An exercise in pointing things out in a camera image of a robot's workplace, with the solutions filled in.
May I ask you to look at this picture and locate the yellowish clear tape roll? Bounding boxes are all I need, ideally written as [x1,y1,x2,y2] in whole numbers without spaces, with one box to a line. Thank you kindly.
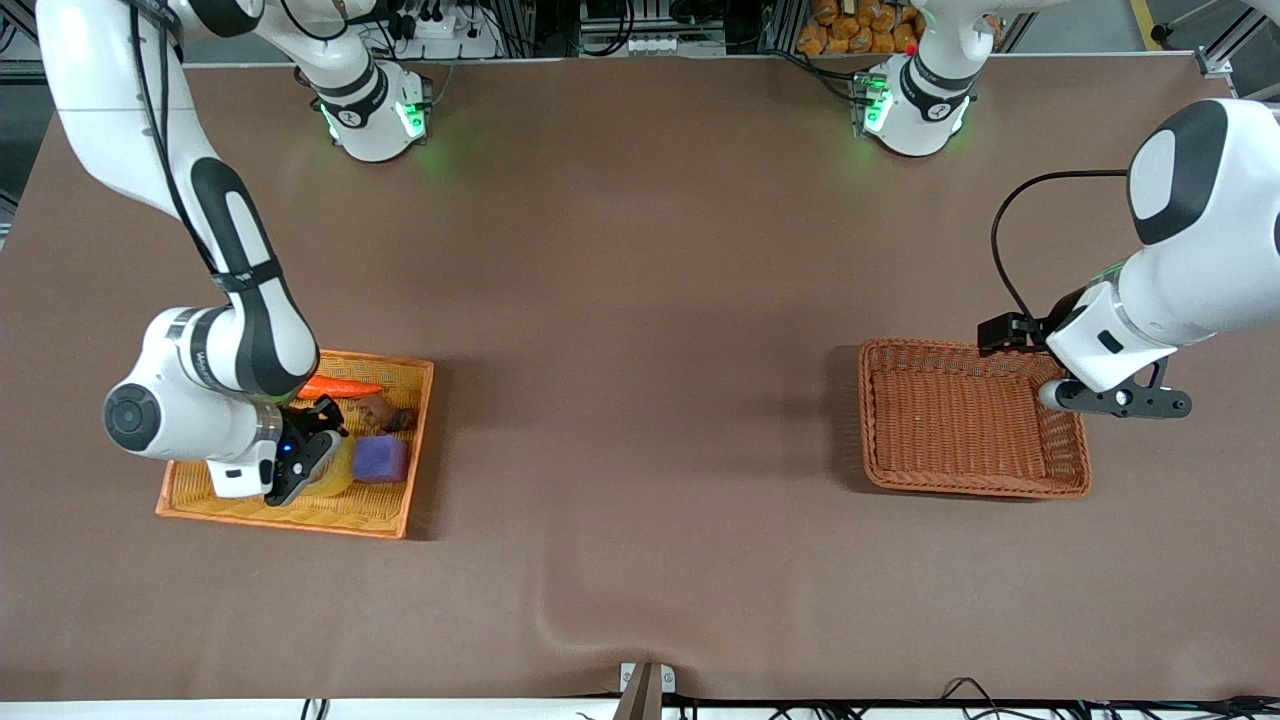
[298,438,357,499]

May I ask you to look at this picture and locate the orange toy carrot green leaves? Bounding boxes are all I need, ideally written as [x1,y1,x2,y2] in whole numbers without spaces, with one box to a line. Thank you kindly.
[298,374,387,402]

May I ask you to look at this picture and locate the brown toy lion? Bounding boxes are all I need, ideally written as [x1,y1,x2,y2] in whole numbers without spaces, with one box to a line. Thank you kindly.
[350,395,419,435]

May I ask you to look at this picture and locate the purple foam cube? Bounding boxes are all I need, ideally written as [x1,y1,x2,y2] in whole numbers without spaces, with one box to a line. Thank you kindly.
[351,435,411,486]

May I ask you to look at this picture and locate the yellow wicker basket orange rim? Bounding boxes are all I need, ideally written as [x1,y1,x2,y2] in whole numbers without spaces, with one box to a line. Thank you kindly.
[155,349,436,542]

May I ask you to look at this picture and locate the brown wicker basket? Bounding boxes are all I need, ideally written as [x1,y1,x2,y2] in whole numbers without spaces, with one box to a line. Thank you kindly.
[857,337,1093,500]

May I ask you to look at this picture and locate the pile of orange bread toys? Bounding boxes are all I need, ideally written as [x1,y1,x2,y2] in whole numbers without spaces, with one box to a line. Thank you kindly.
[797,0,1001,56]

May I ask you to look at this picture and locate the white power strip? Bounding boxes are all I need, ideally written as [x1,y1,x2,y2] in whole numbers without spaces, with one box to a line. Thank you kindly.
[395,8,499,59]
[628,35,727,57]

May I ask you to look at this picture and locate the aluminium frame profile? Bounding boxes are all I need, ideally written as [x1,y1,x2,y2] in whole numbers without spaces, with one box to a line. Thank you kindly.
[1195,0,1280,101]
[0,0,46,86]

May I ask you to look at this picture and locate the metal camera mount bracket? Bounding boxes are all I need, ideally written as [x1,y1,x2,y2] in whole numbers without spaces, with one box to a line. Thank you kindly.
[618,660,678,720]

